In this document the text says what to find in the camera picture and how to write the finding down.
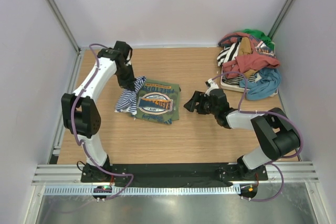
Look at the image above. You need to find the olive green tank top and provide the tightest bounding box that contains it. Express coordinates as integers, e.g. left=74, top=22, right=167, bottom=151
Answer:
left=133, top=79, right=181, bottom=125

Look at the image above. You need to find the bright green garment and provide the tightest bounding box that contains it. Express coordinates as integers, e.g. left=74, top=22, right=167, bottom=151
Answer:
left=241, top=29, right=272, bottom=43

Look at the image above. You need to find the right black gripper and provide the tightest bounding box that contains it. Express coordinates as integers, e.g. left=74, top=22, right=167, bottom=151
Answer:
left=184, top=91, right=218, bottom=115

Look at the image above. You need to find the right aluminium frame post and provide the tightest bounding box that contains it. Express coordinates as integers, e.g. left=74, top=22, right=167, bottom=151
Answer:
left=268, top=0, right=295, bottom=39

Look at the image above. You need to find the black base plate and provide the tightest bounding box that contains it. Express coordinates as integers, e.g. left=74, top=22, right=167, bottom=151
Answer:
left=79, top=163, right=268, bottom=188

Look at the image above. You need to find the red patterned garment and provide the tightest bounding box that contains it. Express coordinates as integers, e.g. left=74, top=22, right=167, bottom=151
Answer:
left=218, top=31, right=280, bottom=79

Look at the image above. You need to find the teal blue garment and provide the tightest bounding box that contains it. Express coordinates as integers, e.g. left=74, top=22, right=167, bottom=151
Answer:
left=246, top=68, right=281, bottom=101

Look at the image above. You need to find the purple cable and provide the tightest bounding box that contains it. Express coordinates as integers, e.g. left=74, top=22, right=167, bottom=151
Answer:
left=206, top=71, right=305, bottom=203
left=70, top=43, right=134, bottom=200

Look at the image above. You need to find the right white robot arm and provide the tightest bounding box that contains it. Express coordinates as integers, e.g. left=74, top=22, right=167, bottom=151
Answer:
left=184, top=89, right=301, bottom=180

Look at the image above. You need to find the left aluminium frame post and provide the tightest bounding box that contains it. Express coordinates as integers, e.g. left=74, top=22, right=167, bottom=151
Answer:
left=46, top=0, right=81, bottom=54

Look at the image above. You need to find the aluminium frame post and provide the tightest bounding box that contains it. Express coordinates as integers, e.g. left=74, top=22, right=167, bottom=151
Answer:
left=268, top=0, right=295, bottom=39
left=46, top=0, right=81, bottom=54

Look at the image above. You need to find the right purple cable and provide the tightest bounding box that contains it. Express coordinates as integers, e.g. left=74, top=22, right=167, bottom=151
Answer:
left=206, top=71, right=305, bottom=203

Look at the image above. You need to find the blue white striped tank top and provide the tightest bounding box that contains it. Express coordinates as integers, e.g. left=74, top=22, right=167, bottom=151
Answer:
left=114, top=76, right=146, bottom=116

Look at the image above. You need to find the white plastic tray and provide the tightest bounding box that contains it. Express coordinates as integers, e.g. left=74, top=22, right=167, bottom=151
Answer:
left=221, top=68, right=281, bottom=101

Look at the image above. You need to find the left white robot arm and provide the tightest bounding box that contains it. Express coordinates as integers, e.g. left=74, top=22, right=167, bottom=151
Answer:
left=61, top=41, right=135, bottom=182

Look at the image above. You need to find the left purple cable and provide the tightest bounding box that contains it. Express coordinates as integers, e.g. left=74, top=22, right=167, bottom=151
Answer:
left=70, top=43, right=134, bottom=200

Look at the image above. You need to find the slotted cable duct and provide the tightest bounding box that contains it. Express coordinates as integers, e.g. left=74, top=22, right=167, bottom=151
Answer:
left=44, top=184, right=240, bottom=196

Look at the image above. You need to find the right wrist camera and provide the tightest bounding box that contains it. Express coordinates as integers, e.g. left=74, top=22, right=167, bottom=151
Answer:
left=205, top=79, right=219, bottom=95

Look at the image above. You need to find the black white striped garment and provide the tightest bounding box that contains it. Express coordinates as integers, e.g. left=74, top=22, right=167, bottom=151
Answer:
left=216, top=42, right=257, bottom=86

